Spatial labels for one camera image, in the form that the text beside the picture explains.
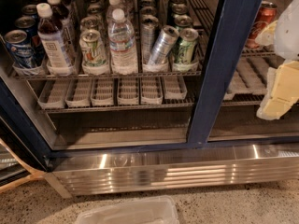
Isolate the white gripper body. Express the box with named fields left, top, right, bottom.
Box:
left=274, top=0, right=299, bottom=60

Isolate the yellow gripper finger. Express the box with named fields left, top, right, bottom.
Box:
left=256, top=60, right=299, bottom=120
left=255, top=21, right=278, bottom=46

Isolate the dark tea bottle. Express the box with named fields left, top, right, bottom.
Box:
left=47, top=0, right=76, bottom=57
left=36, top=3, right=73, bottom=67

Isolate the front dark tea bottle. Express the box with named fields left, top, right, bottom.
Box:
left=36, top=3, right=73, bottom=67

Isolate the steel fridge base grille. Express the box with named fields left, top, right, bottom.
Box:
left=45, top=143, right=299, bottom=198

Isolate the red cola can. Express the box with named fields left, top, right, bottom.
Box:
left=245, top=1, right=277, bottom=49

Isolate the front green lime can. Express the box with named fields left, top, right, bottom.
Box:
left=174, top=28, right=198, bottom=64

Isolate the green lime can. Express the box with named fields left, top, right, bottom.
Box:
left=174, top=15, right=192, bottom=32
left=174, top=28, right=198, bottom=64

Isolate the tilted silver can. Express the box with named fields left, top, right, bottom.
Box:
left=148, top=25, right=179, bottom=65

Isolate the upright silver can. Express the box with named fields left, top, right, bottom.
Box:
left=141, top=15, right=159, bottom=63

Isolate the clear plastic bin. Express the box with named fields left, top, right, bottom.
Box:
left=75, top=195, right=180, bottom=224

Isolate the front green white soda can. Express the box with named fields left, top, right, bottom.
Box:
left=79, top=29, right=107, bottom=67

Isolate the blue soda can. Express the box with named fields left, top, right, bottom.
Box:
left=4, top=30, right=36, bottom=69
left=14, top=16, right=45, bottom=66

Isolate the front blue soda can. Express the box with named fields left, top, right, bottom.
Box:
left=4, top=30, right=36, bottom=69

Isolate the blue fridge door frame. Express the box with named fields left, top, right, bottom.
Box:
left=188, top=0, right=262, bottom=147

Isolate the top wire shelf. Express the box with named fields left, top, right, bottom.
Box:
left=8, top=0, right=213, bottom=81

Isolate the wire shelf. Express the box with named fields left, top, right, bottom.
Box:
left=8, top=0, right=213, bottom=81
left=27, top=77, right=299, bottom=114

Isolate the lower wire shelf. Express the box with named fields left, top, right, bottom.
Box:
left=27, top=77, right=299, bottom=114

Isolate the wooden frame at left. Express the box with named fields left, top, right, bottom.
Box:
left=0, top=138, right=45, bottom=193

